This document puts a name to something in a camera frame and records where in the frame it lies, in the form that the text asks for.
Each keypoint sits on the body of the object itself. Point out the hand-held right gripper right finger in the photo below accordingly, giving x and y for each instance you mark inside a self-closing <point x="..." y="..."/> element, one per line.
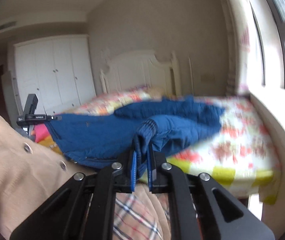
<point x="150" y="172"/>

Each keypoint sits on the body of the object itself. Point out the white bed headboard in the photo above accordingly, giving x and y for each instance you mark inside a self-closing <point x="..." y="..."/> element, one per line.
<point x="137" y="72"/>

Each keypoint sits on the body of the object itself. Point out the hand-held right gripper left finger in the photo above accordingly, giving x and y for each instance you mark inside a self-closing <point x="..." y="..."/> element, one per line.
<point x="133" y="170"/>

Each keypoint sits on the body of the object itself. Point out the yellow bed sheet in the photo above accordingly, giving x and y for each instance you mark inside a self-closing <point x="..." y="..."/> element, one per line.
<point x="50" y="145"/>

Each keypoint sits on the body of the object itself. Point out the printed curtain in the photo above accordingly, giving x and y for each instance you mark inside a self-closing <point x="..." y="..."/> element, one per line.
<point x="242" y="42"/>

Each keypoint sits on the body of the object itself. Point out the beige buttoned coat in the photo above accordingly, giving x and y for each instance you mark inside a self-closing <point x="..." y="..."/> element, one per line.
<point x="20" y="180"/>

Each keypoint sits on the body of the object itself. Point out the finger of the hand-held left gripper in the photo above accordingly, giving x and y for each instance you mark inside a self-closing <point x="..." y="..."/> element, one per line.
<point x="56" y="117"/>

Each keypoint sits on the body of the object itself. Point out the window sill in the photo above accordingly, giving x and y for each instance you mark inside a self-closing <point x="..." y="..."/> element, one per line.
<point x="282" y="120"/>

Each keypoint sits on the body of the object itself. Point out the pink cloth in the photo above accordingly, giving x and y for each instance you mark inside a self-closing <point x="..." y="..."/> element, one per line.
<point x="41" y="133"/>

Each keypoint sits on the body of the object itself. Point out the plaid garment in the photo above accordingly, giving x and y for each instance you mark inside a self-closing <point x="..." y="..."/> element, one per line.
<point x="132" y="220"/>

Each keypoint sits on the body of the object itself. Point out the white wardrobe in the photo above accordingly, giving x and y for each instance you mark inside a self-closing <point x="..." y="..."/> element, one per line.
<point x="57" y="80"/>

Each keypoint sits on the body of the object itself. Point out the floral quilt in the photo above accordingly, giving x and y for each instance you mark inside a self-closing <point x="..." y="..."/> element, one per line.
<point x="232" y="140"/>

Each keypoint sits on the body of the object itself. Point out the blue quilted jacket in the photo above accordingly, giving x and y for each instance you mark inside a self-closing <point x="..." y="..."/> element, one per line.
<point x="102" y="137"/>

